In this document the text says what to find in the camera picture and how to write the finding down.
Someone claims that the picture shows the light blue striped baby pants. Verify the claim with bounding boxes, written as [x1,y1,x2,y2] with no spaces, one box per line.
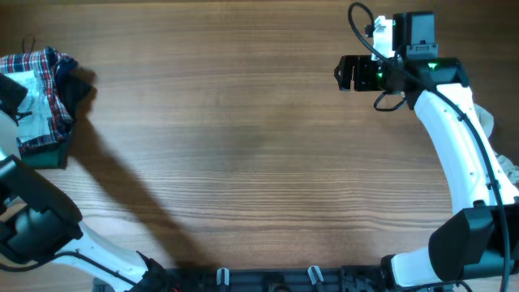
[6,71,53,143]

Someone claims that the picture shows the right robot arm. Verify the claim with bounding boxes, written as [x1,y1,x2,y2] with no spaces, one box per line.
[334,11,518,291]

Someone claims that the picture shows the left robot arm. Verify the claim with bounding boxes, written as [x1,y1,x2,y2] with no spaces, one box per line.
[1,75,171,291]

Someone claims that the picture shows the red plaid folded garment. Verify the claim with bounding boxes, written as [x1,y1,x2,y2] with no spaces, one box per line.
[1,47,77,153]

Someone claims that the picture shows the navy dark folded garment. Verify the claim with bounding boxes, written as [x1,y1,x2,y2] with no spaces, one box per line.
[44,46,92,134]

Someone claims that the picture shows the dark green folded garment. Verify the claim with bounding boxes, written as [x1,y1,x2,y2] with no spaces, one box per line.
[19,136,71,169]

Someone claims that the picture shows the beige and white baby shirt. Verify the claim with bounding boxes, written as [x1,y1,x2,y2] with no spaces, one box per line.
[474,105,518,187]

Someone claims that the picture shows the right black camera cable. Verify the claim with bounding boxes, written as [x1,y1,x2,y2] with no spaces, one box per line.
[347,2,512,292]

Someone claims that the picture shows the right grey rail clip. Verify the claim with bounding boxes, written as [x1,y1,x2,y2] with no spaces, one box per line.
[307,265,324,286]

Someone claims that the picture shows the grey rail clip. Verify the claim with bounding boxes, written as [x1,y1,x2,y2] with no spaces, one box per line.
[307,265,324,286]
[217,268,230,287]

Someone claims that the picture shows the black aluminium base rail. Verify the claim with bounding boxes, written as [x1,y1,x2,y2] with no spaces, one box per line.
[92,265,453,292]

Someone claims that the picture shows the left grey rail clip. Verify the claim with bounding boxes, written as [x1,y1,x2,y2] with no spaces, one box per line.
[217,268,230,287]

